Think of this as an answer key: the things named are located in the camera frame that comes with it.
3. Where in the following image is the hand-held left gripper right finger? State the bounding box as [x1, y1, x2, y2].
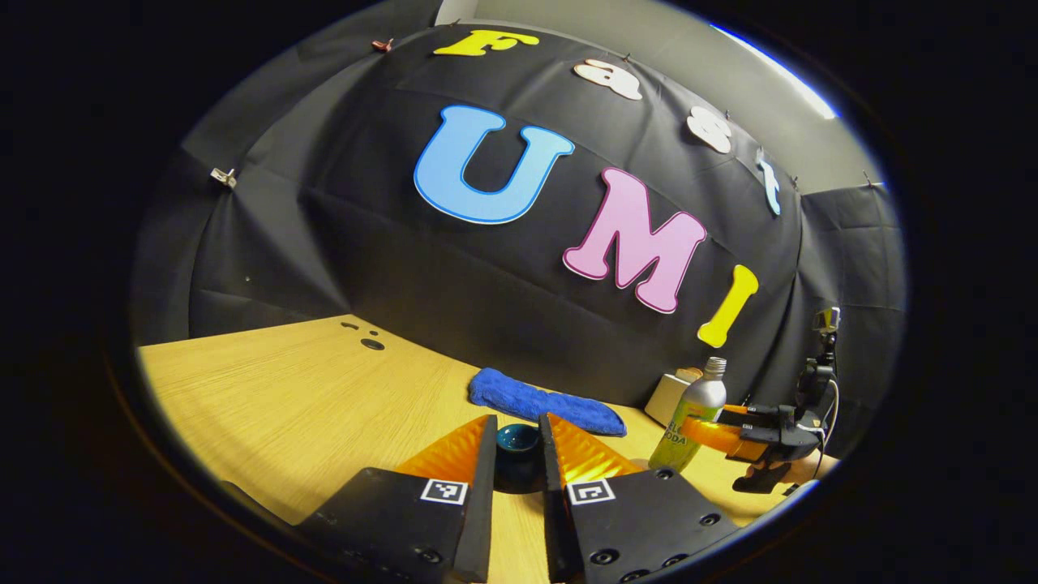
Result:
[539, 412, 740, 584]

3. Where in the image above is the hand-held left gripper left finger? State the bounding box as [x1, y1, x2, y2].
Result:
[296, 414, 499, 584]

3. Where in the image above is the silver green water bottle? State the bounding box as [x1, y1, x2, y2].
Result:
[649, 357, 728, 474]

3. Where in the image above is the white toaster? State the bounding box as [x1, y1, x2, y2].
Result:
[645, 373, 694, 428]

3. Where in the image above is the blue towel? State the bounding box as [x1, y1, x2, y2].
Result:
[468, 367, 628, 437]

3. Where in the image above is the black backdrop cloth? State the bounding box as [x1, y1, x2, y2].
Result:
[130, 24, 907, 455]

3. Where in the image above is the thin white gripper cable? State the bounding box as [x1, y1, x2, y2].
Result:
[821, 380, 841, 479]

